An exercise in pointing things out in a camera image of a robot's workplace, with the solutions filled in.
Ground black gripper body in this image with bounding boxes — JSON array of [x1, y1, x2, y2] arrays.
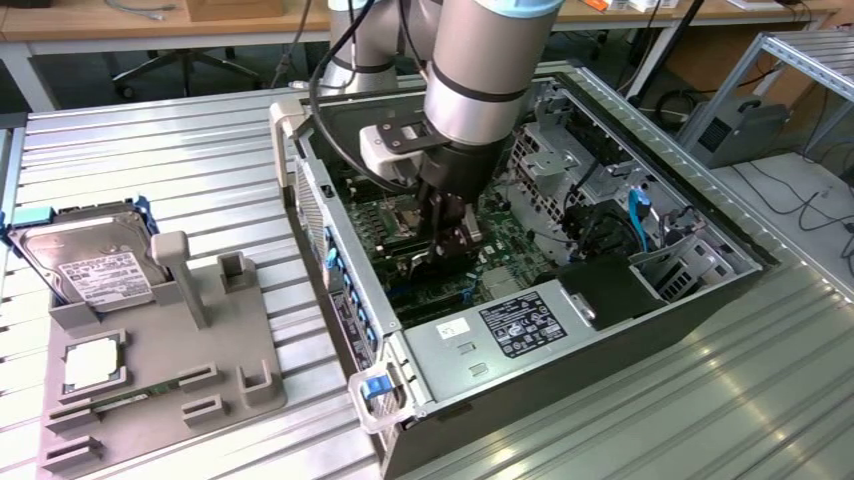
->
[[418, 139, 503, 201]]

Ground black graphics card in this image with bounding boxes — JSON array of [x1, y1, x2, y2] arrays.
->
[[403, 239, 482, 282]]

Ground CPU socket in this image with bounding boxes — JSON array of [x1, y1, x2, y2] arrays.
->
[[392, 207, 423, 236]]

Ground metal disk bay cage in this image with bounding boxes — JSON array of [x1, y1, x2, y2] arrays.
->
[[510, 122, 602, 236]]

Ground green motherboard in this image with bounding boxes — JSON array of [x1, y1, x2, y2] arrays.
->
[[345, 174, 568, 326]]

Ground silver chipset heatsink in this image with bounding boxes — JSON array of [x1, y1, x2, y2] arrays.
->
[[479, 269, 526, 299]]

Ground grey power supply unit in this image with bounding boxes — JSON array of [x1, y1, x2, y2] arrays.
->
[[403, 279, 595, 404]]

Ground perforated metal disk bay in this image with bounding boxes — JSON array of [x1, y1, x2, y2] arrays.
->
[[630, 234, 762, 306]]

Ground black tower box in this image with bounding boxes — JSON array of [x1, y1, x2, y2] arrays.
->
[[692, 99, 794, 170]]

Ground black office chair base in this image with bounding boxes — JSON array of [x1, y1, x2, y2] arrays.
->
[[109, 47, 265, 99]]

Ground open grey PC case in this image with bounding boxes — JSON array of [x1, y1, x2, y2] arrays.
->
[[268, 59, 782, 479]]

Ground brown cardboard box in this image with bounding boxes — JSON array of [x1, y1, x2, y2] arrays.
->
[[184, 0, 285, 22]]

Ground wooden desk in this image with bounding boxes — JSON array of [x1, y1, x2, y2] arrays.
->
[[0, 0, 842, 111]]

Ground silver hard disk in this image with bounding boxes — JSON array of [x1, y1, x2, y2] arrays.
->
[[17, 212, 173, 314]]

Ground grey plastic parts rack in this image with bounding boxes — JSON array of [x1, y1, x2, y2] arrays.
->
[[39, 230, 289, 474]]

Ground blue disk caddy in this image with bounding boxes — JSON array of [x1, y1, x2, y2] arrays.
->
[[0, 194, 161, 256]]

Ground green RAM stick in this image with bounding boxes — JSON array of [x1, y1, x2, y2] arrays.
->
[[92, 382, 181, 414]]

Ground silver CPU chip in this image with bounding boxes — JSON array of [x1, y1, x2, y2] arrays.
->
[[64, 340, 127, 387]]

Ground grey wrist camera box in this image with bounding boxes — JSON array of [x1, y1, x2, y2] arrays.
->
[[357, 119, 442, 189]]

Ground black wire bundle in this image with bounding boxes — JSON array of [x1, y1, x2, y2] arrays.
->
[[563, 199, 635, 264]]

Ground black camera cable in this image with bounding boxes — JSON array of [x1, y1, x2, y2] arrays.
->
[[308, 0, 419, 194]]

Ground blue disk wire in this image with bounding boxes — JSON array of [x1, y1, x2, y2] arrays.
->
[[626, 184, 659, 256]]

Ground grey hanging cable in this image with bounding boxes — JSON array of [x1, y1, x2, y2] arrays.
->
[[269, 0, 315, 92]]

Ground black thin cable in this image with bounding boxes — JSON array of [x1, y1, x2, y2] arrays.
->
[[730, 162, 854, 234]]

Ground aluminium profile frame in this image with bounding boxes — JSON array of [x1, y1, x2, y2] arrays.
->
[[676, 29, 854, 169]]

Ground grey coiled cable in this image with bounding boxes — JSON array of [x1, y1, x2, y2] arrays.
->
[[104, 0, 180, 22]]

